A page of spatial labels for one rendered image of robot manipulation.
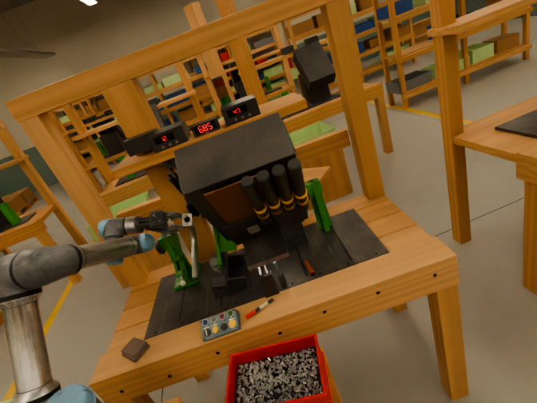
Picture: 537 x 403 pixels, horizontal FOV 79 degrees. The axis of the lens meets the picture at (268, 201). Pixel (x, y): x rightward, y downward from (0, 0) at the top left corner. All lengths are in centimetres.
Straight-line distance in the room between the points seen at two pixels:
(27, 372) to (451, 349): 159
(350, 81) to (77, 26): 1046
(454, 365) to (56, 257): 168
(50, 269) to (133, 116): 78
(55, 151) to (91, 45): 985
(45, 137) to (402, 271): 160
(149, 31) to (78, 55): 212
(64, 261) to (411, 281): 118
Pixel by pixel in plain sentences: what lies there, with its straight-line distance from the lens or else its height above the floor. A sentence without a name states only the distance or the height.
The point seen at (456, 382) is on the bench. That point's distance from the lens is 199.
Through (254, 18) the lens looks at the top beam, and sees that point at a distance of 155.
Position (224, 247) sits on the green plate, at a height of 113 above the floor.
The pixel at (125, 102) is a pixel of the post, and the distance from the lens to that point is 161.
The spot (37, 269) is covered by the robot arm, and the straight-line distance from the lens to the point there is 111.
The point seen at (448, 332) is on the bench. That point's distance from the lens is 170.
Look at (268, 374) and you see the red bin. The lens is 121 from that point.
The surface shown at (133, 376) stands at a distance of 154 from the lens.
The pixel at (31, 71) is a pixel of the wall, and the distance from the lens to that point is 1205.
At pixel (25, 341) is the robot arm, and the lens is 121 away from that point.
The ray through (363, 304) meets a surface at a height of 82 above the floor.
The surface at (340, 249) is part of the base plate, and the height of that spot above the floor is 90.
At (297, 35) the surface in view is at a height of 158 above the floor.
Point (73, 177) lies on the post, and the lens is 179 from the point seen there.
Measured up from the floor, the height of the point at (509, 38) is 44.
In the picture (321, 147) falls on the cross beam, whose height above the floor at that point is 123.
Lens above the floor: 182
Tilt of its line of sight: 26 degrees down
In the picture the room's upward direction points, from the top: 21 degrees counter-clockwise
